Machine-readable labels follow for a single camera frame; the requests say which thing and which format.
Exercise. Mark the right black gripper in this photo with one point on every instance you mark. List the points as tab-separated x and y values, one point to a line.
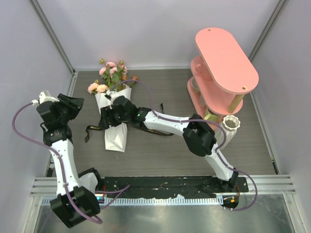
106	112

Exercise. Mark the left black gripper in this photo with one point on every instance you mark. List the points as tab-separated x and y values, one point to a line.
75	105

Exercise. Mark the white wrapping paper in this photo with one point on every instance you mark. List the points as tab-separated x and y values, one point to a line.
115	131

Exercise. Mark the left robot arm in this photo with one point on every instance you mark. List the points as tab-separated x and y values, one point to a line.
75	200

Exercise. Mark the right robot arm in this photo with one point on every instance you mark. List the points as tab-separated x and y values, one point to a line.
197	134

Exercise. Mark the pink rose bouquet flowers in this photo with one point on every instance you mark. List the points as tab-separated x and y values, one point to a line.
112	74

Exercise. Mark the white ribbed vase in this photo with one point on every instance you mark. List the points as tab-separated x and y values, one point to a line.
230	124

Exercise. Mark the yellow-green mug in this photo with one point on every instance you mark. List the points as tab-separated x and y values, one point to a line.
209	115

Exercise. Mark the pink cup on shelf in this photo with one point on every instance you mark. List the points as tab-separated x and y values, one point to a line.
200	69

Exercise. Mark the pink three-tier shelf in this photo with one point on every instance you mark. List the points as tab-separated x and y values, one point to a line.
229	74

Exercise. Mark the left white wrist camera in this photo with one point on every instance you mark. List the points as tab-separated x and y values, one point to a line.
44	96

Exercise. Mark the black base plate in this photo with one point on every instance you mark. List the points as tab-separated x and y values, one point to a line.
164	187

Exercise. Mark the white slotted cable duct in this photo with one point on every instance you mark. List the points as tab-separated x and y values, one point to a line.
179	200

